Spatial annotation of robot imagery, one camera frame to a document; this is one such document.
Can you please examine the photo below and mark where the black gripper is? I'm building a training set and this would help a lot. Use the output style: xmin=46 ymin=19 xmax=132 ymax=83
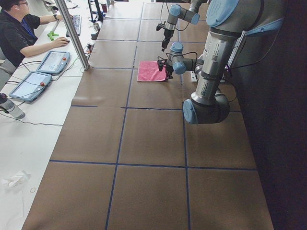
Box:
xmin=161 ymin=29 xmax=174 ymax=51
xmin=165 ymin=63 xmax=173 ymax=80

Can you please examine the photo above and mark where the pink towel with white edge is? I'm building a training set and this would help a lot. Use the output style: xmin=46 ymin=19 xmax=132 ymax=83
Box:
xmin=137 ymin=61 xmax=166 ymax=82

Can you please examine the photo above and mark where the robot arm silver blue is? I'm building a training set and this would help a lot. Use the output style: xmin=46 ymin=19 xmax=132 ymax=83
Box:
xmin=156 ymin=0 xmax=208 ymax=52
xmin=158 ymin=0 xmax=287 ymax=124

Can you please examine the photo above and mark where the metal cup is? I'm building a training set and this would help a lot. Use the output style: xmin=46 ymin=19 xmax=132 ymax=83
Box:
xmin=93 ymin=23 xmax=100 ymax=31

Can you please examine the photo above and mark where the black keyboard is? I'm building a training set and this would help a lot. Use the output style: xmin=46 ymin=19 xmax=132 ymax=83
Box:
xmin=72 ymin=15 xmax=82 ymax=36

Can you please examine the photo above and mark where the upper blue teach pendant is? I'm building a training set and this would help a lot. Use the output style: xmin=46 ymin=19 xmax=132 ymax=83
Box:
xmin=36 ymin=51 xmax=70 ymax=74

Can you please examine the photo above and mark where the blue teach pendant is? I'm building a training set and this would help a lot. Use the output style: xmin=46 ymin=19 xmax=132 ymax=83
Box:
xmin=9 ymin=71 xmax=52 ymax=102
xmin=36 ymin=51 xmax=70 ymax=74

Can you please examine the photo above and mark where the green plastic tool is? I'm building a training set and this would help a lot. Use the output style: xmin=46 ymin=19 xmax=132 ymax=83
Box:
xmin=47 ymin=31 xmax=58 ymax=41

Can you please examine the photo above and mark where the lower blue teach pendant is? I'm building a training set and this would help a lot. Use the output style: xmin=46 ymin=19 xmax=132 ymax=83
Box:
xmin=9 ymin=71 xmax=52 ymax=102

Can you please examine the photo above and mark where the seated person in black shirt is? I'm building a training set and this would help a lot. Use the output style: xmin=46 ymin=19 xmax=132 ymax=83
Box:
xmin=0 ymin=0 xmax=68 ymax=67

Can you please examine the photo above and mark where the grey water bottle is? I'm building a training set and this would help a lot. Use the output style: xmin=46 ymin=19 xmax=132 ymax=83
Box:
xmin=0 ymin=93 xmax=25 ymax=119

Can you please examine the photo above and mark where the crumpled white tissue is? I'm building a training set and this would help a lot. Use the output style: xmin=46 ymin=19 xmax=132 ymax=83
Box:
xmin=0 ymin=170 xmax=31 ymax=188

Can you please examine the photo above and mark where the white camera post with base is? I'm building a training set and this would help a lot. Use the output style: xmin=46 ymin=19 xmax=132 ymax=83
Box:
xmin=189 ymin=70 xmax=226 ymax=83

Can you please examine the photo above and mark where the aluminium frame post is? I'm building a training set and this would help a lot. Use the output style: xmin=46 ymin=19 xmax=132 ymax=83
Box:
xmin=55 ymin=0 xmax=90 ymax=71

